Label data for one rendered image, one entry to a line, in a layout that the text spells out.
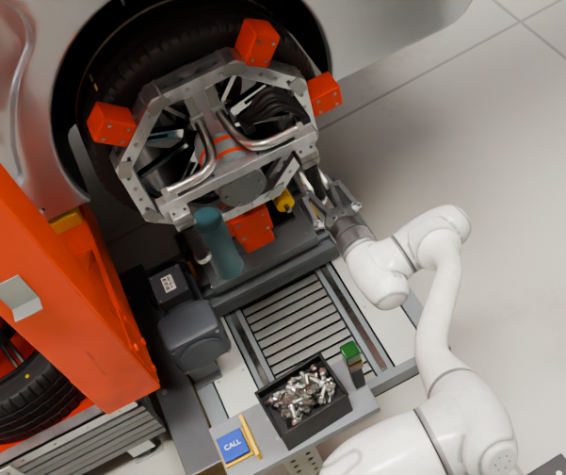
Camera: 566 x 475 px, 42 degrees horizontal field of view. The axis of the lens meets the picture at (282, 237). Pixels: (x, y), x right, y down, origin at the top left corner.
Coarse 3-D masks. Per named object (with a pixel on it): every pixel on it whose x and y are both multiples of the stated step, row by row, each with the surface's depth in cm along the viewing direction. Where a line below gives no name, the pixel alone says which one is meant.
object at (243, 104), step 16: (224, 80) 196; (224, 96) 198; (240, 96) 202; (176, 112) 195; (240, 112) 233; (288, 112) 211; (160, 128) 198; (176, 128) 199; (192, 128) 207; (240, 128) 231; (256, 128) 226; (272, 128) 220; (176, 144) 205; (192, 144) 206; (144, 160) 219; (160, 160) 205; (176, 160) 228; (192, 160) 210; (144, 176) 206; (160, 176) 218; (176, 176) 222; (160, 192) 211; (208, 192) 220
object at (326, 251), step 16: (304, 208) 271; (176, 240) 271; (320, 240) 260; (192, 256) 268; (304, 256) 259; (320, 256) 258; (336, 256) 262; (192, 272) 260; (272, 272) 258; (288, 272) 256; (304, 272) 261; (208, 288) 255; (240, 288) 257; (256, 288) 255; (272, 288) 259; (224, 304) 254; (240, 304) 258
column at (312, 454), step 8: (312, 448) 202; (296, 456) 202; (304, 456) 204; (312, 456) 207; (288, 464) 204; (296, 464) 206; (304, 464) 209; (312, 464) 212; (320, 464) 214; (296, 472) 211; (304, 472) 214; (312, 472) 216
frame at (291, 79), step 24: (192, 72) 179; (216, 72) 177; (240, 72) 180; (264, 72) 183; (288, 72) 189; (144, 96) 177; (168, 96) 176; (144, 120) 178; (312, 120) 203; (120, 168) 186; (288, 168) 213; (144, 192) 196; (264, 192) 217; (144, 216) 202; (168, 216) 206
